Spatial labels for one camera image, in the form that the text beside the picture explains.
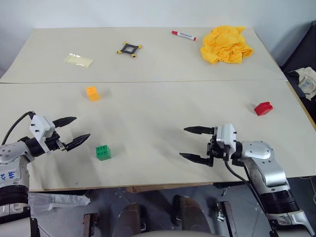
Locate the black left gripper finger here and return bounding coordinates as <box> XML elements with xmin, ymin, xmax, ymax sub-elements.
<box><xmin>65</xmin><ymin>133</ymin><xmax>91</xmax><ymax>152</ymax></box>
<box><xmin>52</xmin><ymin>117</ymin><xmax>78</xmax><ymax>129</ymax></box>

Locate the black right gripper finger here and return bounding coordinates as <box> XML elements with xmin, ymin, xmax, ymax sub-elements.
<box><xmin>183</xmin><ymin>125</ymin><xmax>213</xmax><ymax>135</ymax></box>
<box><xmin>179</xmin><ymin>152</ymin><xmax>210</xmax><ymax>166</ymax></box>

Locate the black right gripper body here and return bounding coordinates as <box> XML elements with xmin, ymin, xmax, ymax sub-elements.
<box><xmin>206</xmin><ymin>126</ymin><xmax>230</xmax><ymax>168</ymax></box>

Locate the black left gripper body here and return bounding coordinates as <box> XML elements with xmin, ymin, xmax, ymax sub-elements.
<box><xmin>44</xmin><ymin>133</ymin><xmax>67</xmax><ymax>155</ymax></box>

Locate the green toy brick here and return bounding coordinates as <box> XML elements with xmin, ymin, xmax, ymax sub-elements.
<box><xmin>95</xmin><ymin>144</ymin><xmax>112</xmax><ymax>161</ymax></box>

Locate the orange toy brick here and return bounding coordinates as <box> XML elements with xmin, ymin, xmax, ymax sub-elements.
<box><xmin>85</xmin><ymin>85</ymin><xmax>101</xmax><ymax>102</ymax></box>

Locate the dark rounded shape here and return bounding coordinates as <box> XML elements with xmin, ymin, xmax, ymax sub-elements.
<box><xmin>172</xmin><ymin>194</ymin><xmax>212</xmax><ymax>235</ymax></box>
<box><xmin>118</xmin><ymin>202</ymin><xmax>142</xmax><ymax>235</ymax></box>

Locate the clear plastic bag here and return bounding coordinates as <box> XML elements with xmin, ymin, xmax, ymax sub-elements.
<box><xmin>28</xmin><ymin>192</ymin><xmax>91</xmax><ymax>218</ymax></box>

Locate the clear plastic packet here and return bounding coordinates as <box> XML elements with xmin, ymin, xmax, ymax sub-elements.
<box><xmin>64</xmin><ymin>52</ymin><xmax>95</xmax><ymax>68</ymax></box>

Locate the red toy brick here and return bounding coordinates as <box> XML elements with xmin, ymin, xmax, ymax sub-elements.
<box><xmin>254</xmin><ymin>101</ymin><xmax>275</xmax><ymax>117</ymax></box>

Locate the brown wooden table leg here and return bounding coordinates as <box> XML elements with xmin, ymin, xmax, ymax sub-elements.
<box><xmin>82</xmin><ymin>212</ymin><xmax>99</xmax><ymax>237</ymax></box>
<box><xmin>216</xmin><ymin>200</ymin><xmax>238</xmax><ymax>237</ymax></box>

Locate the crumpled yellow cloth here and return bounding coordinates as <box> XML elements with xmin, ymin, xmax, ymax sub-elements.
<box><xmin>199</xmin><ymin>25</ymin><xmax>254</xmax><ymax>65</ymax></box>

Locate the red capped whiteboard marker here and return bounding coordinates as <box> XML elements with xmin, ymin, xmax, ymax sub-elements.
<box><xmin>171</xmin><ymin>30</ymin><xmax>198</xmax><ymax>42</ymax></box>

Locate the white cloth bag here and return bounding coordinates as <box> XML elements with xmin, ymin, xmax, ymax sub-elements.
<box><xmin>287</xmin><ymin>66</ymin><xmax>316</xmax><ymax>101</ymax></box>

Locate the dark chair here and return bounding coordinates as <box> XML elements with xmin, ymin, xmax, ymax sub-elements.
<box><xmin>280</xmin><ymin>20</ymin><xmax>316</xmax><ymax>109</ymax></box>

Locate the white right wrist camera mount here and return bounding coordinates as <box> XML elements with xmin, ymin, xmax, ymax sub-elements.
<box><xmin>215</xmin><ymin>123</ymin><xmax>237</xmax><ymax>149</ymax></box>

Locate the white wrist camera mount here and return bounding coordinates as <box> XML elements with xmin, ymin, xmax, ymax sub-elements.
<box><xmin>29</xmin><ymin>114</ymin><xmax>56</xmax><ymax>155</ymax></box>
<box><xmin>215</xmin><ymin>123</ymin><xmax>237</xmax><ymax>149</ymax></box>

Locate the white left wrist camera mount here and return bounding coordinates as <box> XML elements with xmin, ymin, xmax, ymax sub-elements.
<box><xmin>29</xmin><ymin>114</ymin><xmax>56</xmax><ymax>155</ymax></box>

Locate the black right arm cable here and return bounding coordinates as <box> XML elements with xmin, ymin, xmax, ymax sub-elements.
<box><xmin>223</xmin><ymin>158</ymin><xmax>272</xmax><ymax>219</ymax></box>

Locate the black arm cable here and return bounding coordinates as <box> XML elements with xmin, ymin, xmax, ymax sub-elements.
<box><xmin>223</xmin><ymin>158</ymin><xmax>272</xmax><ymax>219</ymax></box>
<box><xmin>0</xmin><ymin>111</ymin><xmax>35</xmax><ymax>146</ymax></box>

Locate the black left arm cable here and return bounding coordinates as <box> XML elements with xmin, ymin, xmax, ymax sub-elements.
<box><xmin>0</xmin><ymin>111</ymin><xmax>35</xmax><ymax>146</ymax></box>

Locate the black yellow square bracket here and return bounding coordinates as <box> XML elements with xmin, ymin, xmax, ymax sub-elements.
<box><xmin>116</xmin><ymin>41</ymin><xmax>143</xmax><ymax>60</ymax></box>

